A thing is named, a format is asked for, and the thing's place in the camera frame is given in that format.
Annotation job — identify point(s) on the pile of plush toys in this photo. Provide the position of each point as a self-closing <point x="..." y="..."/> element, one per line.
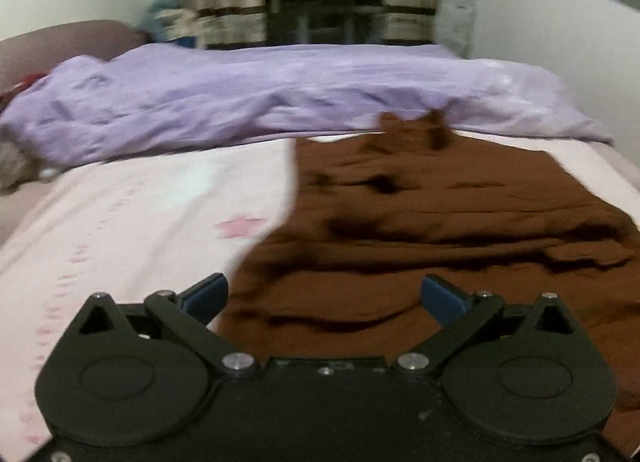
<point x="170" y="20"/>

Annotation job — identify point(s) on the mauve quilted headboard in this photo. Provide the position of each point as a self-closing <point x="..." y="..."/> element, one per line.
<point x="60" y="42"/>

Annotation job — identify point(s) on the dusty pink pillow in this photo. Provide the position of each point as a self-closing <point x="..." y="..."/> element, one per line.
<point x="20" y="207"/>

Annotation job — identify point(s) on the grey-brown crumpled cloth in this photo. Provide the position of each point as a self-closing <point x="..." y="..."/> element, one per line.
<point x="15" y="165"/>

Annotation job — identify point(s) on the dark red cloth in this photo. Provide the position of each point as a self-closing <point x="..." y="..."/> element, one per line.
<point x="25" y="82"/>

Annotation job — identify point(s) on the pink printed bedsheet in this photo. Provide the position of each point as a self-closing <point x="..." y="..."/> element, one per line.
<point x="125" y="222"/>

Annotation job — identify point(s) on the brown garment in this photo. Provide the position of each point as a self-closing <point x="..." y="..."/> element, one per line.
<point x="450" y="222"/>

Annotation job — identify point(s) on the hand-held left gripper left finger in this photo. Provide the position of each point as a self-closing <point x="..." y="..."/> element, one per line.
<point x="207" y="294"/>

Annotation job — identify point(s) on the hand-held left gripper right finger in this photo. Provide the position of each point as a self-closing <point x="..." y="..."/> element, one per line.
<point x="442" y="297"/>

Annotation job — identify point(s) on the purple duvet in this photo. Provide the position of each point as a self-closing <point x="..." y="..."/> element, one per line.
<point x="250" y="92"/>

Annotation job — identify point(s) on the white standing fan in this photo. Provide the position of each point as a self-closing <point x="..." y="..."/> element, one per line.
<point x="457" y="22"/>

